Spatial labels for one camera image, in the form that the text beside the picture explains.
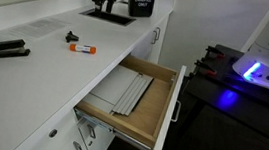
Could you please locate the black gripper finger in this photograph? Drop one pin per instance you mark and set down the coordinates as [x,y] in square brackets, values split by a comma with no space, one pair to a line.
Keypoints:
[98,8]
[109,6]

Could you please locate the orange capped glue stick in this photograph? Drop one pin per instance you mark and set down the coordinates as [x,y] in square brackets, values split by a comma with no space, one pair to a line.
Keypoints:
[81,48]

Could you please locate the black landfill bin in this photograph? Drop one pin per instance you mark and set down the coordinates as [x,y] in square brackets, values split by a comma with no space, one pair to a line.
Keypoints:
[140,8]

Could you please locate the open wooden drawer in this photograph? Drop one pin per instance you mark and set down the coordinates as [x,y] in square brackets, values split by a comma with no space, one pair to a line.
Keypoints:
[146,126]

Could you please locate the small black binder clip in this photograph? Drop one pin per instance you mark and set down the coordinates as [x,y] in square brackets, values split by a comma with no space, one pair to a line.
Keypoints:
[71,37]

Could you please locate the printed white paper sheet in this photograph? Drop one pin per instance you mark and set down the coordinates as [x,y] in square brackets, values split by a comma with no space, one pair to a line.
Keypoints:
[39,29]

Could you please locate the grey hanging file folders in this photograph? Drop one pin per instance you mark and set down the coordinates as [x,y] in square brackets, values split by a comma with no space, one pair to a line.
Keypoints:
[120,91]

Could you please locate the black stapler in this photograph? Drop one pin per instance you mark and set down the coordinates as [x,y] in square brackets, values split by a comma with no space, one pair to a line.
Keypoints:
[13,48]

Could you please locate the left red black clamp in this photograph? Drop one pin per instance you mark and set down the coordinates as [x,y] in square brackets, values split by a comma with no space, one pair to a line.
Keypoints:
[208,70]

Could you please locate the red black clamp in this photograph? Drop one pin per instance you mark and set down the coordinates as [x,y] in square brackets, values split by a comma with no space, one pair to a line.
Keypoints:
[208,70]
[214,50]

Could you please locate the right red black clamp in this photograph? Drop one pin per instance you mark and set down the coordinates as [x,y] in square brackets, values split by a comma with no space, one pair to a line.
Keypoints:
[214,50]

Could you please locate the black robot table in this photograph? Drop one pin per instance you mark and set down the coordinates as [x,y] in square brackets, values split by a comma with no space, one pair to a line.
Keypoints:
[213,117]

